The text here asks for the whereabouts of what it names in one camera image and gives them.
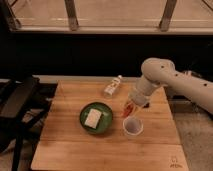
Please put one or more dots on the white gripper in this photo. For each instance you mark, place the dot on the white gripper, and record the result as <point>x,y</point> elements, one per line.
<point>139,98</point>

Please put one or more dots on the red pepper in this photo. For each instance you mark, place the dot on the red pepper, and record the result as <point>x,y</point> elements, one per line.
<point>128,109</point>

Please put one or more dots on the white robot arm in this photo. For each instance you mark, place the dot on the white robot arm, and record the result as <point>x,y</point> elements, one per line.
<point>157,72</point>

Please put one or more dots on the small black object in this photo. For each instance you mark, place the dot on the small black object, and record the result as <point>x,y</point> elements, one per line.
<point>146,105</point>

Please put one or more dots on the clear plastic bottle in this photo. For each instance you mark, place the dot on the clear plastic bottle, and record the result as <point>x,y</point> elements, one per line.
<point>111,88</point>

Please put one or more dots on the green bowl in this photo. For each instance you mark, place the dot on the green bowl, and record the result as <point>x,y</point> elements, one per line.
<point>104,122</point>

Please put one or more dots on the white sponge block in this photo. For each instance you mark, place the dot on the white sponge block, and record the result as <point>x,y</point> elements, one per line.
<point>93,118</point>

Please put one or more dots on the black chair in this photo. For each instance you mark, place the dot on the black chair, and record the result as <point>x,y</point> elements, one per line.
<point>26,103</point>

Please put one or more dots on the metal window frame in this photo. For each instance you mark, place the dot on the metal window frame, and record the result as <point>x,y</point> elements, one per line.
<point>162,17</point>

